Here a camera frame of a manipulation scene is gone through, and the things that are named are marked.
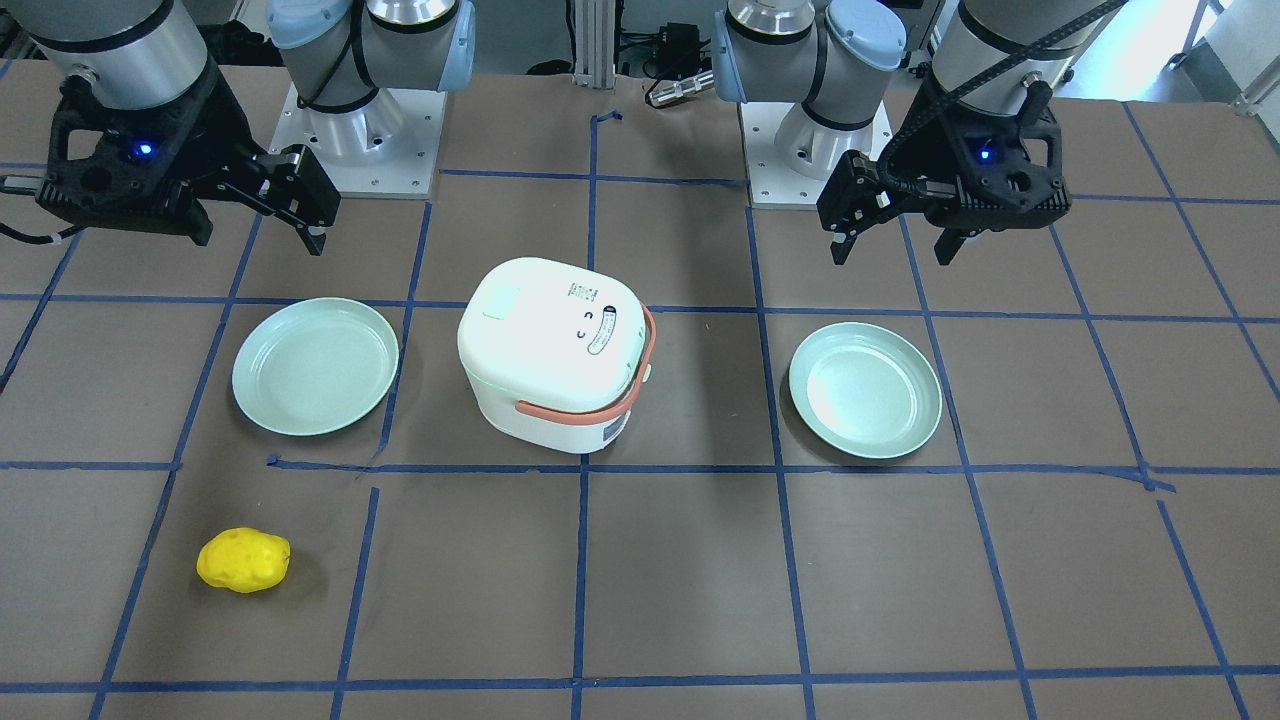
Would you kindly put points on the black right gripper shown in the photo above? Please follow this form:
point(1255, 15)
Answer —
point(222, 140)

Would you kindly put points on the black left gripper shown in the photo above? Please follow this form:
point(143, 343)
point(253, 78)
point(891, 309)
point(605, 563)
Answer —
point(921, 150)

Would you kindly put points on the green plate near left arm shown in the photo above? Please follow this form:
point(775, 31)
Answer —
point(865, 390)

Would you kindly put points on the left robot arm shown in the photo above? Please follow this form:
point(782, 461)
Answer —
point(836, 60)

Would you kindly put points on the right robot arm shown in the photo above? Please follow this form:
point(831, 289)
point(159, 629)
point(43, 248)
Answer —
point(340, 54)

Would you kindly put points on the green plate near right arm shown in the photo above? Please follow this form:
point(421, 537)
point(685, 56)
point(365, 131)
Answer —
point(315, 367)

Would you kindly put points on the white rice cooker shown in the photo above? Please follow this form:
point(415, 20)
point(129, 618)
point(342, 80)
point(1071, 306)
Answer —
point(555, 354)

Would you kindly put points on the yellow toy potato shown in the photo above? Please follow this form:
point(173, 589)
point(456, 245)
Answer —
point(244, 560)

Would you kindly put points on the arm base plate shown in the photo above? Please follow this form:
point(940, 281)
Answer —
point(790, 157)
point(386, 150)

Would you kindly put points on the aluminium frame post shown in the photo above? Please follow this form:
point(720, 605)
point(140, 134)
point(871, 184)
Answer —
point(594, 42)

